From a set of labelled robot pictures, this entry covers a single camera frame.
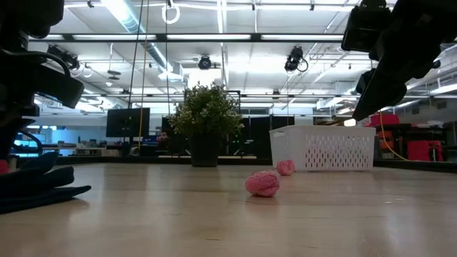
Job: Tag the black beam with light strips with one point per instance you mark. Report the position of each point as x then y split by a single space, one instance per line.
160 36

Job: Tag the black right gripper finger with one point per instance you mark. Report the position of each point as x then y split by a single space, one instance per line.
378 100
362 80

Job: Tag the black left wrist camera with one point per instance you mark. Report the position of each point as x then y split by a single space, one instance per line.
60 89

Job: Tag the round black ceiling camera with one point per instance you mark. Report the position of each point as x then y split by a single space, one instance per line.
204 62

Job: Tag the person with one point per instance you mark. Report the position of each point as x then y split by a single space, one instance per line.
163 137

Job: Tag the black metal table frame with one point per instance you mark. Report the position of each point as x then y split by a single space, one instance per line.
242 161

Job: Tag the red cart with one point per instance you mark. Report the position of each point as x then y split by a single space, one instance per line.
425 150

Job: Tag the black ceiling camera cluster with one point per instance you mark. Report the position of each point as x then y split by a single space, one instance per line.
64 57

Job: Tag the navy folded cloth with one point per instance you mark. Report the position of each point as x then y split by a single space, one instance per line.
35 185

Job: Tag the white perforated plastic basket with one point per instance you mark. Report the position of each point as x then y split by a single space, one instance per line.
323 148

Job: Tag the green potted plant black pot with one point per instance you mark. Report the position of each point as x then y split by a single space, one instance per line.
205 118

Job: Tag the pink toy raspberry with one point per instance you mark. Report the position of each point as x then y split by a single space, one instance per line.
286 167
262 183

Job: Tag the black computer monitor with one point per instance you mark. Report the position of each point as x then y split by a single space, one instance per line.
128 123

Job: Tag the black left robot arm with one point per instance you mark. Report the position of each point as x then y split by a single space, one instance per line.
14 21

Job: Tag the red storage box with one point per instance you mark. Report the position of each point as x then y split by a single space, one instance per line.
383 119

